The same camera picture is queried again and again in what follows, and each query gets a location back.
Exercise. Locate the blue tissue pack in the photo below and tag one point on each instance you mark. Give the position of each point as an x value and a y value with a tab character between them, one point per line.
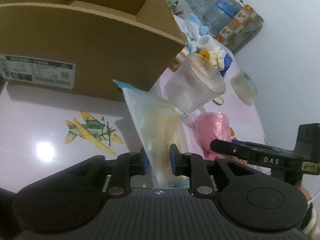
227	63

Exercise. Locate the white tape roll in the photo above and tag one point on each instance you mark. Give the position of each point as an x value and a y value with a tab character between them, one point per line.
206	42

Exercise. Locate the orange striped sock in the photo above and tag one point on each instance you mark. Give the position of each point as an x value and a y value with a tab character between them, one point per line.
179	59

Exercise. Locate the clear packing tape roll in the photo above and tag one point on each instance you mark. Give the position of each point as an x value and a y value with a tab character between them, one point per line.
244	87

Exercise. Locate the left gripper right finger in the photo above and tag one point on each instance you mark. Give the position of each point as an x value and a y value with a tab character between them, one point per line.
194	167

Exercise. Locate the brown cardboard box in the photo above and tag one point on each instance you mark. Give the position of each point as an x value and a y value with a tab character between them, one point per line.
82	46

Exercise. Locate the clear plastic cup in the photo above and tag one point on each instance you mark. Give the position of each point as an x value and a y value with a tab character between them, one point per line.
195	83

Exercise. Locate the round beige wooden disc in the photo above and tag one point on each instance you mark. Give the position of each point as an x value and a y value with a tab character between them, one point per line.
218	100

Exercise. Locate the yellow white cloth bundle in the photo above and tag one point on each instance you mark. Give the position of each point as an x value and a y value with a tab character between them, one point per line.
215	55

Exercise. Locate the pink plastic bag roll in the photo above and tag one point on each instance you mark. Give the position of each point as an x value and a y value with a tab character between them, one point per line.
208	127

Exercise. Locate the blue white fluffy cloth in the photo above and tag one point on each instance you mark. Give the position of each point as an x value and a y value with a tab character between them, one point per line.
193	29

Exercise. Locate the large water bottle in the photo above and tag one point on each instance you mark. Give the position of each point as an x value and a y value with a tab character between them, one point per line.
220	13

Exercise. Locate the person's right hand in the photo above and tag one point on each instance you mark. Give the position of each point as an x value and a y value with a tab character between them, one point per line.
310	224

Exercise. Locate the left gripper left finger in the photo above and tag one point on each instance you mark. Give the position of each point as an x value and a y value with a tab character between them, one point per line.
121	170

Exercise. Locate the clear bag of yellow cloth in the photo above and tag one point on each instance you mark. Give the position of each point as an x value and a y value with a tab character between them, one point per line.
158	126

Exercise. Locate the airplane sticker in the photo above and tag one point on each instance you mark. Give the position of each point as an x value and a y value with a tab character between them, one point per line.
98	132

